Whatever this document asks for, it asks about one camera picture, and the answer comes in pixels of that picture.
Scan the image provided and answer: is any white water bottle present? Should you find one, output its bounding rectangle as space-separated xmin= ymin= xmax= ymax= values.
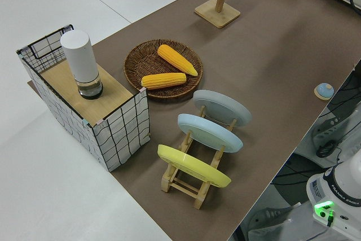
xmin=60 ymin=29 xmax=104 ymax=100

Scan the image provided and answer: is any wooden mug tree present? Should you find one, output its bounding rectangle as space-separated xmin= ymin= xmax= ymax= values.
xmin=193 ymin=0 xmax=245 ymax=29

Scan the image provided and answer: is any brown table mat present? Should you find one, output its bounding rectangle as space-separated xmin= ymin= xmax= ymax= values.
xmin=27 ymin=0 xmax=361 ymax=241

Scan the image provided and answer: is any yellow corn cob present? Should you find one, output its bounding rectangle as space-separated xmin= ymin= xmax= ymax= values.
xmin=140 ymin=72 xmax=187 ymax=90
xmin=157 ymin=44 xmax=199 ymax=77

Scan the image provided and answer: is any brown wicker basket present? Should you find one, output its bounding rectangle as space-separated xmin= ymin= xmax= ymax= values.
xmin=124 ymin=39 xmax=204 ymax=101

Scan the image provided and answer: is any grey plate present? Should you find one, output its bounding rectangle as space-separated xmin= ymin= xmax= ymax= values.
xmin=192 ymin=89 xmax=253 ymax=128

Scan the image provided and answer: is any blue service bell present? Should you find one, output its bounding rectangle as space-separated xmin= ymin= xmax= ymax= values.
xmin=314 ymin=82 xmax=335 ymax=101

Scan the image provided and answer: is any light blue plate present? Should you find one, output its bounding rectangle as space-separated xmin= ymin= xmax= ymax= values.
xmin=177 ymin=113 xmax=244 ymax=154

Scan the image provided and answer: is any yellow plate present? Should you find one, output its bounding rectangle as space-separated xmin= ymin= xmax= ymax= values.
xmin=157 ymin=144 xmax=232 ymax=189

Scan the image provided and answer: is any black power adapter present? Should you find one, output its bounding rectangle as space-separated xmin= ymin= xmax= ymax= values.
xmin=315 ymin=141 xmax=337 ymax=159

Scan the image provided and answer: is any wooden plate rack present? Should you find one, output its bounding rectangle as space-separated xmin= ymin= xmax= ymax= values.
xmin=161 ymin=104 xmax=237 ymax=210

